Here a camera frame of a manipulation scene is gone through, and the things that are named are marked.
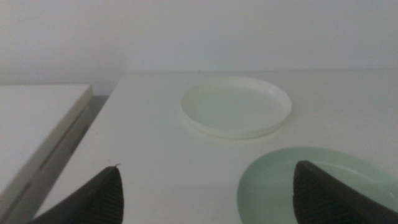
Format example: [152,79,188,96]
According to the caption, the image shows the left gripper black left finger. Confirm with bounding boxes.
[27,164,125,224]

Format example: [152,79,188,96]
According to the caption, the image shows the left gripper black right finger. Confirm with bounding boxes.
[292,160,398,224]

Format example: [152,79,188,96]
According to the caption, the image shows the white shallow bowl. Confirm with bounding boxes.
[180,76,293,140]

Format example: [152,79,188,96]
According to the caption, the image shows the pale green shallow bowl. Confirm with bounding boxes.
[236,146,398,224]

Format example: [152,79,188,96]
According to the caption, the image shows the white side table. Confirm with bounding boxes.
[0,83,94,218]

